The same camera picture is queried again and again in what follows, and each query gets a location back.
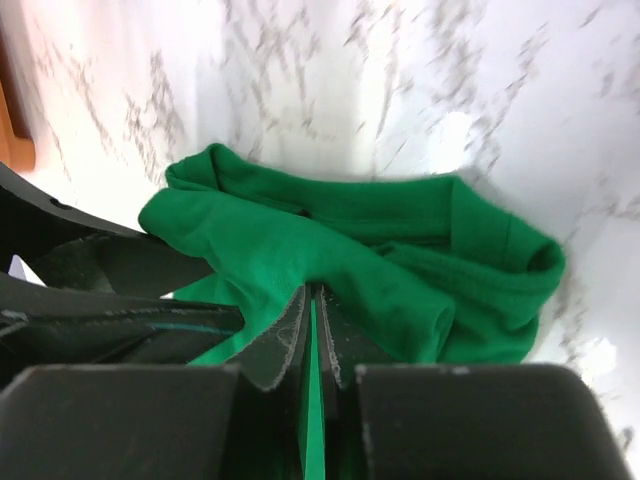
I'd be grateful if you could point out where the orange laundry basket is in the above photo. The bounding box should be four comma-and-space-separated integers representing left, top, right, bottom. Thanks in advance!
1, 76, 36, 173

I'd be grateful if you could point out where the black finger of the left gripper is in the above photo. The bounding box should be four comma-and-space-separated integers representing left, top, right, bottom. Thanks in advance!
1, 166, 213, 295
1, 274, 244, 385

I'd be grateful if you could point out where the green t shirt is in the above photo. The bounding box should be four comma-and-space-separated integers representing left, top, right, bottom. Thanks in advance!
138, 142, 568, 480

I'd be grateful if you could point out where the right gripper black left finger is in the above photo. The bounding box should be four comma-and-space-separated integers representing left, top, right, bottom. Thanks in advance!
1, 287, 310, 479

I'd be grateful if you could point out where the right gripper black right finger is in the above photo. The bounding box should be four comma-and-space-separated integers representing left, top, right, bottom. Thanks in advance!
317, 287, 630, 479

